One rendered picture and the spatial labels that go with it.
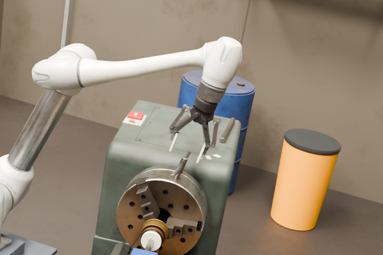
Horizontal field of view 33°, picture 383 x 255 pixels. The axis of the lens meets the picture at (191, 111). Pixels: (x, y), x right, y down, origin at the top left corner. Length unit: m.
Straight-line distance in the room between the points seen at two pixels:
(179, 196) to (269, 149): 3.38
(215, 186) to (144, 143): 0.32
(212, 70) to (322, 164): 2.62
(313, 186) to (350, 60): 1.17
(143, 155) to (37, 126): 0.41
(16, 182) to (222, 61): 0.98
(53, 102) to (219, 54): 0.69
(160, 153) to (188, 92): 2.34
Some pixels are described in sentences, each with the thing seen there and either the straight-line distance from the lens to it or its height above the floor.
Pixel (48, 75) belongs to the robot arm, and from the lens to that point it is 2.24.
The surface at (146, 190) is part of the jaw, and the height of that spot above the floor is 1.20.
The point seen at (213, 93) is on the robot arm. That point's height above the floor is 1.59.
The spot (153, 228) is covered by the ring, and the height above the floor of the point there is 1.12.
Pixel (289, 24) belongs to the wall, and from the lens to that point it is 5.34.
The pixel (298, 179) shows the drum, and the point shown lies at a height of 0.40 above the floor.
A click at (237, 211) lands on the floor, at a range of 4.90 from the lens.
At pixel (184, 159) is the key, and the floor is 1.31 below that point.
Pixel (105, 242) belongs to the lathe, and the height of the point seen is 0.85.
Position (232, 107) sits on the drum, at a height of 0.75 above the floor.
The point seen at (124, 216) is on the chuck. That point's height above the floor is 1.07.
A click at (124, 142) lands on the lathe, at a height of 1.25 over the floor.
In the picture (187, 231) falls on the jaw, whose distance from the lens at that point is 2.31.
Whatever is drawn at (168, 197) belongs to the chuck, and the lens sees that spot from 2.30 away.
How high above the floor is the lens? 2.22
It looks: 19 degrees down
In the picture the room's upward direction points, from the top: 10 degrees clockwise
